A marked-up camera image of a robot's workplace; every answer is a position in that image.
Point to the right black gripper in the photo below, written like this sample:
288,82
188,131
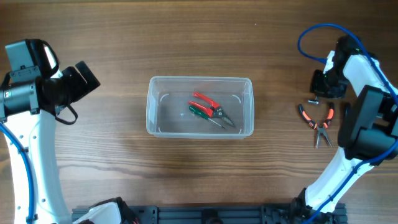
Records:
316,88

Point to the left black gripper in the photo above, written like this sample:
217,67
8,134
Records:
79,83

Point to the small metal hammer tool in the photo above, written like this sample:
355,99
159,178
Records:
314,101

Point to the black orange needle-nose pliers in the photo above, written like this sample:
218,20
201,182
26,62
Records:
319,128

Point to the clear plastic container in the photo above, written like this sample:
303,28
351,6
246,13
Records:
227,100

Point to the green handled screwdriver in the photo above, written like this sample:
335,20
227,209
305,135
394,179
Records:
202,114

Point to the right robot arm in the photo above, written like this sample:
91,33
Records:
367,135

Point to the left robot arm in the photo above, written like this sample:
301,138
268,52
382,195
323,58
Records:
33,93

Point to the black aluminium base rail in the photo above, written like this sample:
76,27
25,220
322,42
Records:
278,213

